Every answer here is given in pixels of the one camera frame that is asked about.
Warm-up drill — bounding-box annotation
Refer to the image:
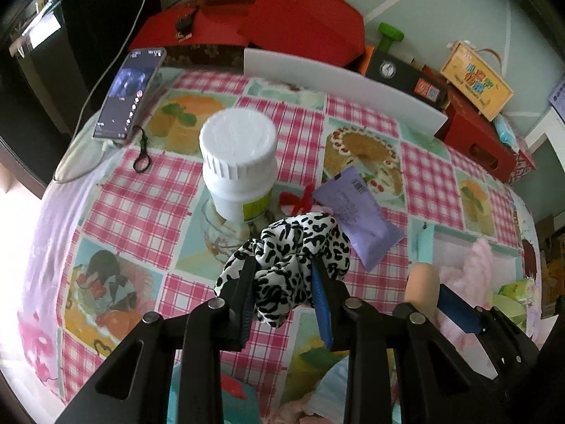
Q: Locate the white plastic jar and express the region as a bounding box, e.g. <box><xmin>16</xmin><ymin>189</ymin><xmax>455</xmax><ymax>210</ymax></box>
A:
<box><xmin>199</xmin><ymin>107</ymin><xmax>278</xmax><ymax>223</ymax></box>

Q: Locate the blue wet wipes pack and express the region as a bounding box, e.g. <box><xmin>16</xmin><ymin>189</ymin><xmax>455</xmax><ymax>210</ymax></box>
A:
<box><xmin>492</xmin><ymin>114</ymin><xmax>519</xmax><ymax>152</ymax></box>

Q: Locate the black phone lanyard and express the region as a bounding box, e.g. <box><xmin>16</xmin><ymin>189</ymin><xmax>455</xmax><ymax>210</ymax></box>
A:
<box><xmin>132</xmin><ymin>125</ymin><xmax>153</xmax><ymax>175</ymax></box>

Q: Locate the leopard print scrunchie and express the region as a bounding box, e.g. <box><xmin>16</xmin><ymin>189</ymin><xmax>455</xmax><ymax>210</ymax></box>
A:
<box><xmin>214</xmin><ymin>212</ymin><xmax>351</xmax><ymax>328</ymax></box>

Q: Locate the white foam board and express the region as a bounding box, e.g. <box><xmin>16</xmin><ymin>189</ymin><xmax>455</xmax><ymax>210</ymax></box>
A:
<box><xmin>243</xmin><ymin>48</ymin><xmax>447</xmax><ymax>136</ymax></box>

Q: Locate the black cabinet with screen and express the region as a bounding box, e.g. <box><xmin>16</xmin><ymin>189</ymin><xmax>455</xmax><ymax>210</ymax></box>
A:
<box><xmin>1</xmin><ymin>0</ymin><xmax>161</xmax><ymax>197</ymax></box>

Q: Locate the black box with gauge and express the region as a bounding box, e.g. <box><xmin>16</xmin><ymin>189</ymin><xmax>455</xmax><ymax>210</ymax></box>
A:
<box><xmin>358</xmin><ymin>46</ymin><xmax>447</xmax><ymax>110</ymax></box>

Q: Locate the purple snack packet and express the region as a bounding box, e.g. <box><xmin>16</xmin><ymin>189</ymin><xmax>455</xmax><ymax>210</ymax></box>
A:
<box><xmin>312</xmin><ymin>166</ymin><xmax>404</xmax><ymax>272</ymax></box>

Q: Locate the patterned tablecloth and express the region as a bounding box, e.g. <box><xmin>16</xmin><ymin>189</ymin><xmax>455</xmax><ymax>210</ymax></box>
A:
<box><xmin>3</xmin><ymin>71</ymin><xmax>541</xmax><ymax>423</ymax></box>

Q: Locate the pink white fluffy towel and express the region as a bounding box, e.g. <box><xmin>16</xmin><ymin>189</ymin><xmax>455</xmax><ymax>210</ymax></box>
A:
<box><xmin>435</xmin><ymin>238</ymin><xmax>497</xmax><ymax>379</ymax></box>

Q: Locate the green dumbbell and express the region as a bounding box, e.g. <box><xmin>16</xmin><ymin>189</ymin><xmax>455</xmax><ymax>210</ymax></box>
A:
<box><xmin>376</xmin><ymin>22</ymin><xmax>404</xmax><ymax>53</ymax></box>

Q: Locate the red patterned storage box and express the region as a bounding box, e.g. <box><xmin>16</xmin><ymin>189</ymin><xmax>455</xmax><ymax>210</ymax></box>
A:
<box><xmin>508</xmin><ymin>138</ymin><xmax>536</xmax><ymax>185</ymax></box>

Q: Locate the beige sponge puff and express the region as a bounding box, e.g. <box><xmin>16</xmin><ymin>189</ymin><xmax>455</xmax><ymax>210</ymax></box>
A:
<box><xmin>404</xmin><ymin>262</ymin><xmax>440</xmax><ymax>320</ymax></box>

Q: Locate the red box with handle slot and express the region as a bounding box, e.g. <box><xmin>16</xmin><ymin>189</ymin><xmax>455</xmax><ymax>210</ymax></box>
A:
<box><xmin>436</xmin><ymin>90</ymin><xmax>516</xmax><ymax>183</ymax></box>

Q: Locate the smartphone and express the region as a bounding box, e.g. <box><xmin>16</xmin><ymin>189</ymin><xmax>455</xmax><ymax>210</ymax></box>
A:
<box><xmin>92</xmin><ymin>48</ymin><xmax>167</xmax><ymax>143</ymax></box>

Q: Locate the red yarn hair tie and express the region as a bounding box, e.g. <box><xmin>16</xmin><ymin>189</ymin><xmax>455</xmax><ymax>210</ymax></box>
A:
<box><xmin>278</xmin><ymin>183</ymin><xmax>317</xmax><ymax>217</ymax></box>

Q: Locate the yellow wooden case with handle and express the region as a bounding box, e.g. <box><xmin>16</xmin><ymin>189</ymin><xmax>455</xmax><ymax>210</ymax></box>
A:
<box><xmin>440</xmin><ymin>40</ymin><xmax>514</xmax><ymax>122</ymax></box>

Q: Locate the white charging cable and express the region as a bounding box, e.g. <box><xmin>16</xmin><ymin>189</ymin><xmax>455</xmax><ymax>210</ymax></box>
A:
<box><xmin>53</xmin><ymin>0</ymin><xmax>161</xmax><ymax>184</ymax></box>

